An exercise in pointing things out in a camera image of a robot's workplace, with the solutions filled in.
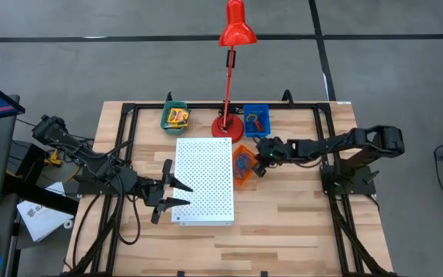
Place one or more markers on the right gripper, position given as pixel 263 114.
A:
pixel 271 150

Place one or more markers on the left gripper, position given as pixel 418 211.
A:
pixel 153 192

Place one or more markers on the blue plastic hanger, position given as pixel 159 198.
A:
pixel 244 169

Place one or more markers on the orange plastic basket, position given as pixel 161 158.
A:
pixel 238 180

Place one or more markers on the blue rubber band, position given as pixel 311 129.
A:
pixel 238 158

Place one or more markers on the blue plastic bin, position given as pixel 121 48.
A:
pixel 248 131

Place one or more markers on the teal plastic bin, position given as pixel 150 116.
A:
pixel 165 129

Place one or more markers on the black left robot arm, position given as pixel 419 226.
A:
pixel 90 161

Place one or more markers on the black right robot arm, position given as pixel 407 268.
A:
pixel 360 140

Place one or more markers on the red desk lamp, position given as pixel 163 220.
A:
pixel 237 32

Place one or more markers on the white perforated shelf riser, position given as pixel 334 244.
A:
pixel 206 181

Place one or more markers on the black table clamp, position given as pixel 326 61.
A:
pixel 168 97
pixel 287 97

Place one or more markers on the yellow tool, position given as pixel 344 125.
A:
pixel 54 158

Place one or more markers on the white paper sheet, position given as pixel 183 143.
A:
pixel 40 219

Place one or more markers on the black aluminium table frame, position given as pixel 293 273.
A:
pixel 198 105

